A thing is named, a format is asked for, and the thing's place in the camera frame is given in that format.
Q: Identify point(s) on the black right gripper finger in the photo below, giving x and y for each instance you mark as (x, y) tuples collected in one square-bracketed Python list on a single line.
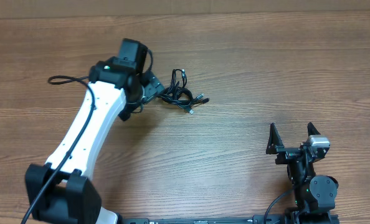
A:
[(275, 144), (312, 130)]

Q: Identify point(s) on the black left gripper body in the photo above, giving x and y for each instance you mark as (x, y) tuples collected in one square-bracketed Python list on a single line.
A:
[(151, 87)]

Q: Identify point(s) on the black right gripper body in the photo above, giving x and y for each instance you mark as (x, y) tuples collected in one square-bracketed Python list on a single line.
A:
[(288, 154)]

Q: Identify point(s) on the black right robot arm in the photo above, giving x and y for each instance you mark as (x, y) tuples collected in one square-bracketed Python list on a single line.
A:
[(314, 194)]

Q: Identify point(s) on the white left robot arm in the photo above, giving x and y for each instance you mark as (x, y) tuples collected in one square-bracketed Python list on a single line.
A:
[(61, 190)]

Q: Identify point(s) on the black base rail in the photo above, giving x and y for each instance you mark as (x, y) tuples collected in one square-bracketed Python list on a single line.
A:
[(256, 219)]

